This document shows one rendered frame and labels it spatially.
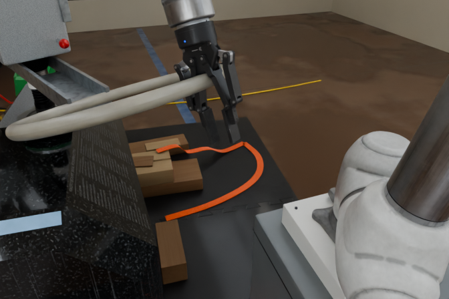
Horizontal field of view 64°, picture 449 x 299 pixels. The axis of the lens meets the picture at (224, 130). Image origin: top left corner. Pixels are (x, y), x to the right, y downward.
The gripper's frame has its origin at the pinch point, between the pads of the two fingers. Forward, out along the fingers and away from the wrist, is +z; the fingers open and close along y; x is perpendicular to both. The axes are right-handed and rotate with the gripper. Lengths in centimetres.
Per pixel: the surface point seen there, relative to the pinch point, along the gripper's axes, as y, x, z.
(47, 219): 57, 13, 18
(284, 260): -0.7, -9.9, 38.8
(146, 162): 130, -87, 44
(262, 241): 8.8, -16.3, 38.8
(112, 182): 68, -17, 22
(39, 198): 63, 10, 14
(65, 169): 68, -3, 10
